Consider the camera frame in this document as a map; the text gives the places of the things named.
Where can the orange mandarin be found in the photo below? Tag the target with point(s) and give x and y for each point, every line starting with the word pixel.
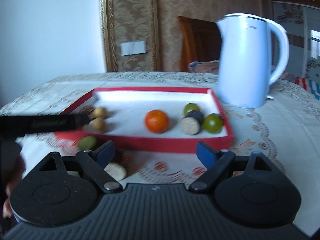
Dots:
pixel 156 121

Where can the floral glass wardrobe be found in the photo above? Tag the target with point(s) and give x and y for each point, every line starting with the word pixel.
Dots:
pixel 301 23

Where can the tan longan fruit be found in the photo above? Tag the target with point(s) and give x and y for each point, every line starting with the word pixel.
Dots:
pixel 100 112

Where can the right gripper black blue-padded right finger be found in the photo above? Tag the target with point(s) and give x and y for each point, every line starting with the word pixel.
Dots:
pixel 218 165

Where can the white wall switch panel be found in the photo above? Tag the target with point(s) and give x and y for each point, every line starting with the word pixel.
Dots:
pixel 133 48

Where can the floral lace tablecloth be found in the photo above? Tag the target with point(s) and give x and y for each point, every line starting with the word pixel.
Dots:
pixel 286 129

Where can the brown speckled fruit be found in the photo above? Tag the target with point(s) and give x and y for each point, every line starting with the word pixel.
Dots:
pixel 88 109

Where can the gold framed wallpaper panel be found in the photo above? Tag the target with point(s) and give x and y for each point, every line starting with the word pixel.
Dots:
pixel 129 21

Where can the person's hand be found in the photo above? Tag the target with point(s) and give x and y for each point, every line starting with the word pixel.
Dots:
pixel 15 179

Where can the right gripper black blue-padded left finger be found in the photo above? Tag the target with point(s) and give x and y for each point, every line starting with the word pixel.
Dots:
pixel 93 163

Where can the colourful striped blanket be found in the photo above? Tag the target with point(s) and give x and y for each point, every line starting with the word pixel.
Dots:
pixel 309 85

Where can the green tomato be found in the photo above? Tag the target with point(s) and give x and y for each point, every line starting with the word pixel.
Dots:
pixel 190 107
pixel 213 123

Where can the white electric kettle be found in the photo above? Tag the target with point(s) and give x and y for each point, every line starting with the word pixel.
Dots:
pixel 254 54

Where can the red tray white lining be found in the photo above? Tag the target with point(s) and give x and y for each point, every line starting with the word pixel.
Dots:
pixel 127 107

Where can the brown wooden headboard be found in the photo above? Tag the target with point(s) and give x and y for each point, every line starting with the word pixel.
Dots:
pixel 201 41

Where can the patterned pillow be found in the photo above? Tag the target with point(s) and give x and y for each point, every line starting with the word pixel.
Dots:
pixel 204 67

